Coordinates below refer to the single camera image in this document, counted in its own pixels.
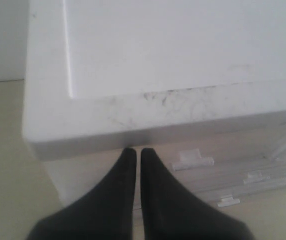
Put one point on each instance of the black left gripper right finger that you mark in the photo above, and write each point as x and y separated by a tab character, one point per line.
171	212

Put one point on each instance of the translucent bottom wide drawer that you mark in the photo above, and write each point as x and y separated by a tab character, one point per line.
274	197

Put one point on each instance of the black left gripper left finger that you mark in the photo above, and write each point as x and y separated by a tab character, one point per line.
106	212

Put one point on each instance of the translucent top left drawer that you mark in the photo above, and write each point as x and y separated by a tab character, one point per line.
267	144

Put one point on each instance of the translucent wide drawer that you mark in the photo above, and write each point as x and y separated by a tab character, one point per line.
274	197
236	179

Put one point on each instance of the white plastic drawer cabinet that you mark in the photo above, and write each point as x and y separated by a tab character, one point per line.
105	75

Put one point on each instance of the translucent middle wide drawer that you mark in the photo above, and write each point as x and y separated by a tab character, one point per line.
236	179

